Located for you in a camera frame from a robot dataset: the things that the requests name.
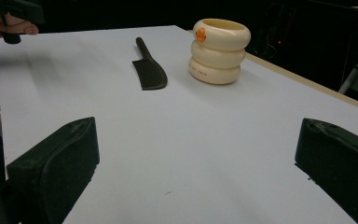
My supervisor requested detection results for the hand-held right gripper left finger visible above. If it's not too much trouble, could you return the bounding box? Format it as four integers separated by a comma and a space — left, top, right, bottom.
4, 117, 101, 224

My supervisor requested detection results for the white table mat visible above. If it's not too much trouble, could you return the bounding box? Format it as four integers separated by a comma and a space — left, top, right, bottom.
0, 24, 358, 224

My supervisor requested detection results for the grey metal stand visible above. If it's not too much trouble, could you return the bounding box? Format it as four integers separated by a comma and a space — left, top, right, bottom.
337, 39, 358, 96

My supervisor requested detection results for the cream ringed holder cup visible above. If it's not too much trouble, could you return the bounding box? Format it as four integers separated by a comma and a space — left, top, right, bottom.
187, 18, 252, 86

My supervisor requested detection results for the wooden table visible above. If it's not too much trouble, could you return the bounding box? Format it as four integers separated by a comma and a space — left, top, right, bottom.
186, 29, 358, 115

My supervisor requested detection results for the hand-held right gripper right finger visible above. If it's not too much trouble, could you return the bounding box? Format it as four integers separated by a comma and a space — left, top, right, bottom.
294, 118, 358, 224

